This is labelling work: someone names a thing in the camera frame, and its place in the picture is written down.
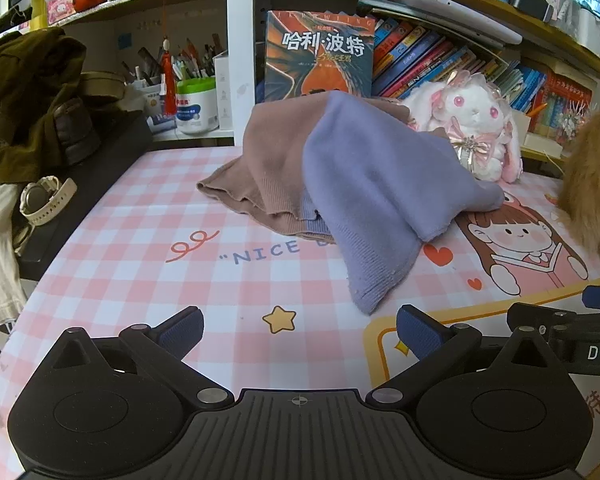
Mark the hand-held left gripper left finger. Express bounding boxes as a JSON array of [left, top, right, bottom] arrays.
[[49, 306, 235, 409]]

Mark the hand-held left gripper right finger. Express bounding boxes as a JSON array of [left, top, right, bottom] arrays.
[[367, 303, 554, 406]]

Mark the lavender knit sock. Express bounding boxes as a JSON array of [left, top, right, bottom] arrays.
[[302, 90, 506, 316]]

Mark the pink checked printed tablecloth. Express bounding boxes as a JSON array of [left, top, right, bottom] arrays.
[[0, 144, 600, 480]]

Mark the orange fluffy plush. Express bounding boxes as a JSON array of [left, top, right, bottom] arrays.
[[557, 102, 600, 266]]

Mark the black side table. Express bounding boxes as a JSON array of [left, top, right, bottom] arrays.
[[17, 109, 154, 281]]

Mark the cream wrist watch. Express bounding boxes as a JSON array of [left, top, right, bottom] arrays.
[[18, 175, 79, 226]]

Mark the white plush bunny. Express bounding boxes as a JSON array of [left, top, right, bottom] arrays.
[[402, 70, 531, 184]]

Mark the dark brown padded cloth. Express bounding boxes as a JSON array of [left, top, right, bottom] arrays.
[[53, 97, 102, 165]]

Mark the white carton box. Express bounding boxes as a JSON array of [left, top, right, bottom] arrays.
[[212, 49, 236, 131]]

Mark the red tassel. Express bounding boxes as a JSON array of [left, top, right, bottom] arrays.
[[159, 35, 179, 117]]

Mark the cluster of pens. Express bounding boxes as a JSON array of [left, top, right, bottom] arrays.
[[122, 32, 226, 86]]

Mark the row of colourful books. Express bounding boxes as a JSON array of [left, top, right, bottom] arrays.
[[372, 16, 594, 137]]

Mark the olive green jacket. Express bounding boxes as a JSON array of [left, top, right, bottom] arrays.
[[0, 27, 104, 184]]

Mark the wooden bookshelf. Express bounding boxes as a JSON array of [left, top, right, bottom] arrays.
[[257, 0, 600, 162]]

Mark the dragon cover book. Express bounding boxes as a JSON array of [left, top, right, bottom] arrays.
[[263, 9, 377, 104]]

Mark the white shelf unit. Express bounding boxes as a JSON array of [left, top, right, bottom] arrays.
[[45, 0, 269, 147]]

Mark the white tablet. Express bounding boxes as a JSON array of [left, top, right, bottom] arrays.
[[357, 0, 524, 51]]

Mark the pink printed box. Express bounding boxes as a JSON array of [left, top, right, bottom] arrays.
[[44, 0, 79, 24]]

